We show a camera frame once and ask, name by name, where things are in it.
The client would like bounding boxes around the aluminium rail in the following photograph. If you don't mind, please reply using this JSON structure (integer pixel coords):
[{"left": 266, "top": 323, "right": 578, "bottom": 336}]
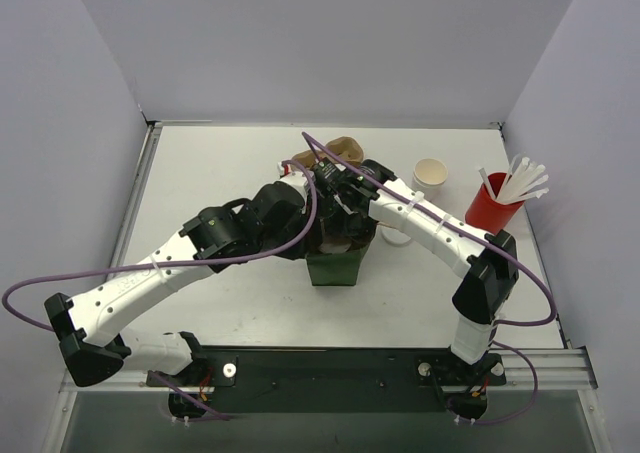
[{"left": 58, "top": 349, "right": 598, "bottom": 393}]

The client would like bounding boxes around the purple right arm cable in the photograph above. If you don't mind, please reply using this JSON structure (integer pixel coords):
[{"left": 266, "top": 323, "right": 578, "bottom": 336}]
[{"left": 300, "top": 130, "right": 559, "bottom": 427}]

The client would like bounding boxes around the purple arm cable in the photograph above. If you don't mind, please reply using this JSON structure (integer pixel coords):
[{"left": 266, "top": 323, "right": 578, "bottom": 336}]
[
  {"left": 300, "top": 130, "right": 559, "bottom": 427},
  {"left": 1, "top": 159, "right": 320, "bottom": 422}
]

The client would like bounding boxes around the green paper bag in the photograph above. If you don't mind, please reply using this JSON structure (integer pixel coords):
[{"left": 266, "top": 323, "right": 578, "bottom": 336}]
[{"left": 305, "top": 213, "right": 377, "bottom": 287}]

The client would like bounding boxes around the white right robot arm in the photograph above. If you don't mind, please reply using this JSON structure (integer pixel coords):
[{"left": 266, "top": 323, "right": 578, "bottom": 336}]
[{"left": 312, "top": 160, "right": 519, "bottom": 365}]

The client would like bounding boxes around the brown cardboard cup carrier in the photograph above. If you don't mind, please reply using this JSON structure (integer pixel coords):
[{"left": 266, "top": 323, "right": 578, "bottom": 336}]
[{"left": 293, "top": 136, "right": 364, "bottom": 169}]

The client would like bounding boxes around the red cup with straws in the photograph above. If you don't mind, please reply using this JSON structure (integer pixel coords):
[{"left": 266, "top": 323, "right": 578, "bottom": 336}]
[{"left": 465, "top": 155, "right": 549, "bottom": 234}]

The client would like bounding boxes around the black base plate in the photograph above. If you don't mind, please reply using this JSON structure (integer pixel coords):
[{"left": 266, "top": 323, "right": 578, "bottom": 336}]
[{"left": 145, "top": 346, "right": 506, "bottom": 419}]

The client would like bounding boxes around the translucent plastic lid on table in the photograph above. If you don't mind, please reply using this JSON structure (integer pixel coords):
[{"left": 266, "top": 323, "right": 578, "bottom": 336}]
[{"left": 379, "top": 223, "right": 412, "bottom": 247}]

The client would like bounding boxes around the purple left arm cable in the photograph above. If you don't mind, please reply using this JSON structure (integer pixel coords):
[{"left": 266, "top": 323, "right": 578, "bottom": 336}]
[{"left": 1, "top": 159, "right": 320, "bottom": 422}]

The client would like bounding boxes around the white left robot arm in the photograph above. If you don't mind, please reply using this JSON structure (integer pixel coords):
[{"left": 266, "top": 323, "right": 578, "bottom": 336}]
[{"left": 45, "top": 171, "right": 317, "bottom": 387}]

